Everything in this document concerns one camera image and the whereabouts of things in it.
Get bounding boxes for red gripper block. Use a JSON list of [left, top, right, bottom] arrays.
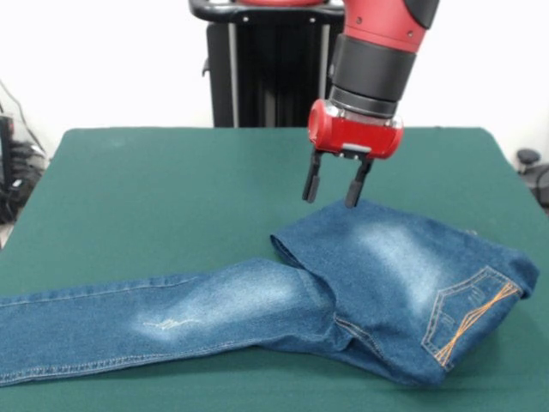
[[302, 99, 405, 210]]

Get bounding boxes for blue denim jeans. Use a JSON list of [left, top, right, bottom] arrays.
[[0, 199, 540, 389]]

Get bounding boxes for dark green table cloth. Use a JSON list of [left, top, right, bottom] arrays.
[[0, 126, 549, 412]]

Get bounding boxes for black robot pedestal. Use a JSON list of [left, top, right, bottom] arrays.
[[188, 0, 348, 129]]

